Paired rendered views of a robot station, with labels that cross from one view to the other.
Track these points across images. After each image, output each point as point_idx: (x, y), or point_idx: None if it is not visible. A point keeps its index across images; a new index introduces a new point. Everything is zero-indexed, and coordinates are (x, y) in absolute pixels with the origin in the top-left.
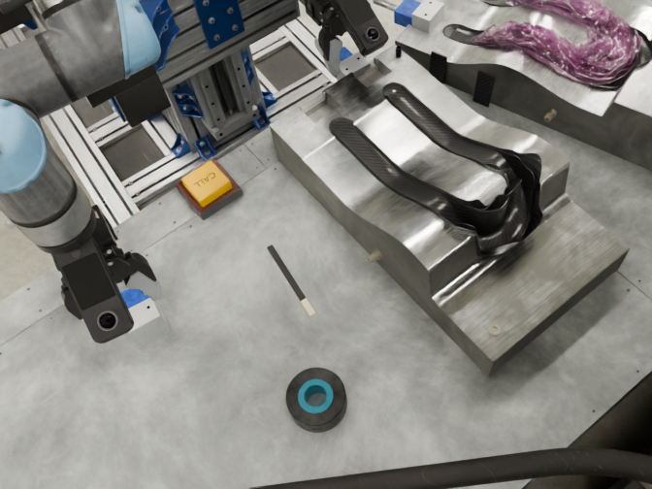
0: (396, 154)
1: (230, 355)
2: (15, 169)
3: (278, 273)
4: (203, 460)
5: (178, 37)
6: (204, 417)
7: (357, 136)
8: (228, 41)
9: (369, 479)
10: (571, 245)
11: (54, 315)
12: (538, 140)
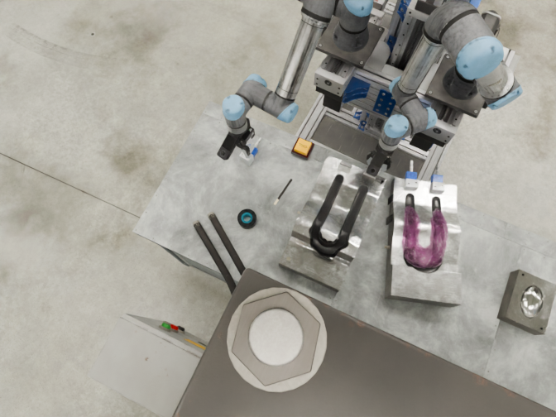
0: (337, 202)
1: (250, 187)
2: (228, 116)
3: (284, 187)
4: (217, 197)
5: (365, 98)
6: (228, 190)
7: (338, 185)
8: (381, 114)
9: (227, 242)
10: (331, 271)
11: None
12: (358, 244)
